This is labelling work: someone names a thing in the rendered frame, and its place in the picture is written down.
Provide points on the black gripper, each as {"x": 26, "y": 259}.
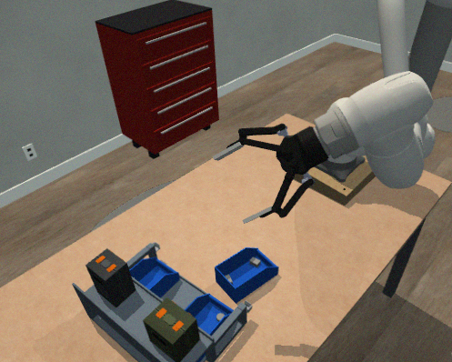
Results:
{"x": 297, "y": 154}

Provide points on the blue bin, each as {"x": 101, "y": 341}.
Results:
{"x": 151, "y": 273}
{"x": 205, "y": 309}
{"x": 239, "y": 269}

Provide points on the black case with orange latches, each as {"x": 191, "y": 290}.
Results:
{"x": 111, "y": 277}

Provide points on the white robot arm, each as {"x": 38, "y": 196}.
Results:
{"x": 384, "y": 115}

